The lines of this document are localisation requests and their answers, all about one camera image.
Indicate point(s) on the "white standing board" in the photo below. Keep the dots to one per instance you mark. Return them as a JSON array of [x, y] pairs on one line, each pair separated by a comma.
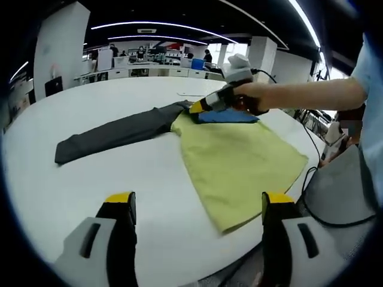
[[105, 59]]

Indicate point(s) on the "person's grey trousers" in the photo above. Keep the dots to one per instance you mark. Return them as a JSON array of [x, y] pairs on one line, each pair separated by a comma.
[[338, 185]]

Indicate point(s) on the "ceiling air vent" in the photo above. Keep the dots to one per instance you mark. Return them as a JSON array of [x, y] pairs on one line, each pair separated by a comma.
[[147, 30]]

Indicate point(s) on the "person's right hand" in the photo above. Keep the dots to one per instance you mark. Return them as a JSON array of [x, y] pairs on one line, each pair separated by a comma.
[[254, 95]]

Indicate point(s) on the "blue storage bin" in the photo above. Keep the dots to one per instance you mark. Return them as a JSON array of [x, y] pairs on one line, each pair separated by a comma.
[[198, 64]]

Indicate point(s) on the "white cabinet counter row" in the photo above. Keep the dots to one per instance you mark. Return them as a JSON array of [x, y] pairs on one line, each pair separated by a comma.
[[155, 72]]

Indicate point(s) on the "yellow-green grey blue garment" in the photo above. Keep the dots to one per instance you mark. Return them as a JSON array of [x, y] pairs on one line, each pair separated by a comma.
[[236, 161]]

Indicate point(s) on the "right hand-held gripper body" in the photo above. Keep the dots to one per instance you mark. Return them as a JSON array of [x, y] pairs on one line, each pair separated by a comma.
[[239, 70]]

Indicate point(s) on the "white square pillar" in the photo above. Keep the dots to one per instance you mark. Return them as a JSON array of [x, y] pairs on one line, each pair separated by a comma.
[[60, 51], [261, 59]]

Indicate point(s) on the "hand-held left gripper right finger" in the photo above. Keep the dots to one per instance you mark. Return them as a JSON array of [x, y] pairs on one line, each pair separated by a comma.
[[278, 212]]

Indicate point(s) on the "curved ceiling light strip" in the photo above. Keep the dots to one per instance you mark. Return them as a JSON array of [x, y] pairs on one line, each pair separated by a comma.
[[164, 24], [155, 37], [305, 21]]

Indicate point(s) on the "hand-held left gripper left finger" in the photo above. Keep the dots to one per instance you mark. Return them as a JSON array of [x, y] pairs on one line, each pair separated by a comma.
[[119, 215]]

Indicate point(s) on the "white flat table plate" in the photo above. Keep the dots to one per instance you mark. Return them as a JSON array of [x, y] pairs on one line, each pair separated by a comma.
[[188, 94]]

